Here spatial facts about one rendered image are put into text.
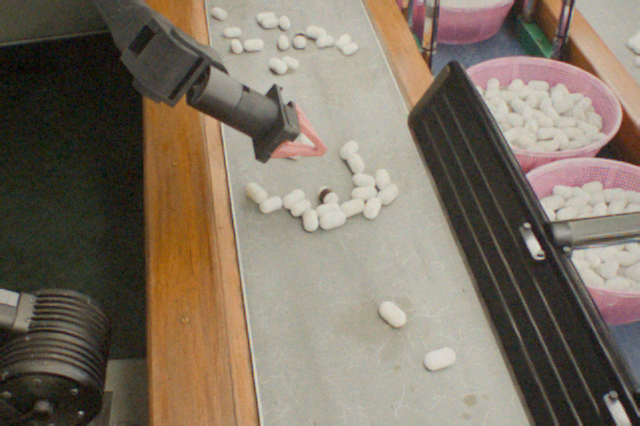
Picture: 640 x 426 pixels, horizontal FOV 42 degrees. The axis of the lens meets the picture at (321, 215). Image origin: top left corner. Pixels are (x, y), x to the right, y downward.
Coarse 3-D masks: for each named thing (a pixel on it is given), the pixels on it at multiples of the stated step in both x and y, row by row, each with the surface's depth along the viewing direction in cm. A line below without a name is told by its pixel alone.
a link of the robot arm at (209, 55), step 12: (180, 36) 99; (192, 48) 100; (204, 48) 103; (204, 60) 102; (216, 60) 108; (192, 72) 102; (228, 72) 109; (180, 84) 104; (156, 96) 102; (180, 96) 103
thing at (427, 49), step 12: (408, 0) 154; (432, 0) 138; (408, 12) 156; (432, 12) 139; (408, 24) 157; (432, 24) 141; (432, 36) 142; (420, 48) 155; (432, 48) 144; (432, 60) 146; (432, 72) 148
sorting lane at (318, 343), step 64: (256, 0) 164; (320, 0) 164; (256, 64) 146; (320, 64) 146; (384, 64) 146; (320, 128) 132; (384, 128) 132; (256, 256) 111; (320, 256) 111; (384, 256) 111; (448, 256) 111; (256, 320) 103; (320, 320) 103; (384, 320) 103; (448, 320) 103; (256, 384) 96; (320, 384) 96; (384, 384) 96; (448, 384) 96; (512, 384) 96
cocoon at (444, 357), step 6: (444, 348) 97; (426, 354) 97; (432, 354) 96; (438, 354) 96; (444, 354) 96; (450, 354) 97; (426, 360) 96; (432, 360) 96; (438, 360) 96; (444, 360) 96; (450, 360) 96; (426, 366) 97; (432, 366) 96; (438, 366) 96; (444, 366) 97
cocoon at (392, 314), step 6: (384, 306) 102; (390, 306) 102; (384, 312) 102; (390, 312) 101; (396, 312) 101; (402, 312) 101; (384, 318) 102; (390, 318) 101; (396, 318) 101; (402, 318) 101; (396, 324) 101; (402, 324) 101
